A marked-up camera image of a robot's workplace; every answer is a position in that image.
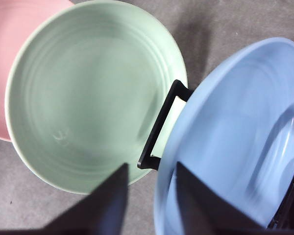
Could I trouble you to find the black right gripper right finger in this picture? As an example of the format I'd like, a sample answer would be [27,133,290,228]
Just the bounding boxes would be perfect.
[176,161,294,235]

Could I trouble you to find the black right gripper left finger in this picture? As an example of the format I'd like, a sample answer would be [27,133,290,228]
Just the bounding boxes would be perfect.
[0,163,129,235]

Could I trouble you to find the blue plate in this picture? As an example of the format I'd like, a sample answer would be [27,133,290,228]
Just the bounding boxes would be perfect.
[153,37,294,235]

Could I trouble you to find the green plate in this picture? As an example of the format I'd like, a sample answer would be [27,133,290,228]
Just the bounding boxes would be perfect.
[4,0,189,195]

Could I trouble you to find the pink plate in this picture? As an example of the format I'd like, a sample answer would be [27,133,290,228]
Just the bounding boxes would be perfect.
[0,0,74,142]

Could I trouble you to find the black plastic dish rack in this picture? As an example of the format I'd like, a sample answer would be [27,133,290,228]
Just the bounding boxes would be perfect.
[137,79,294,231]

